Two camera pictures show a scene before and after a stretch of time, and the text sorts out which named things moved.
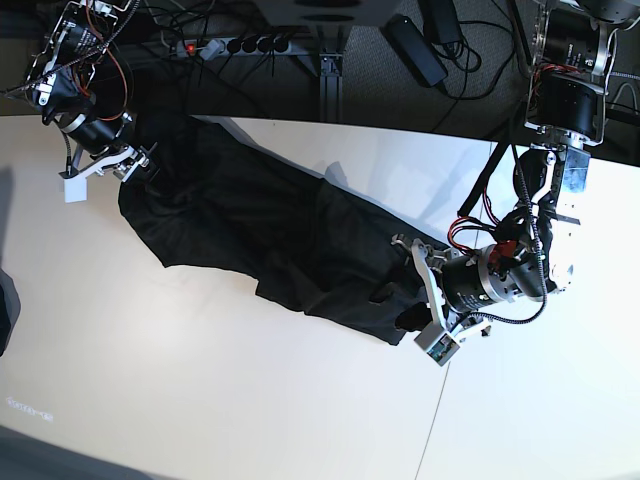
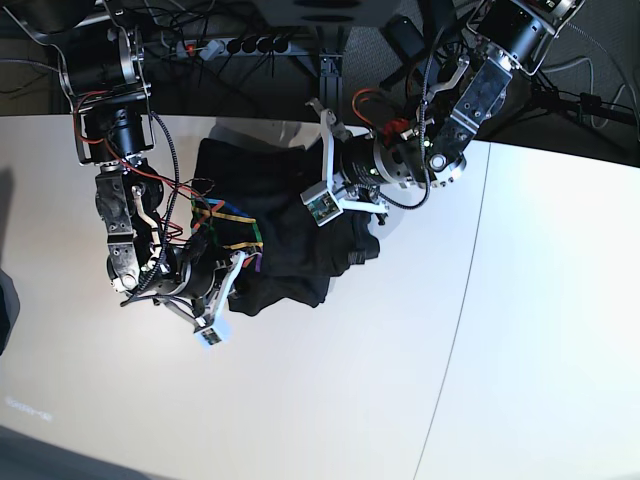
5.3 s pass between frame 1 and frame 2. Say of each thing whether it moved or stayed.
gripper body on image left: moved
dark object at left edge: stayed
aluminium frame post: stayed
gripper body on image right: moved
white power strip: stayed
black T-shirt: moved
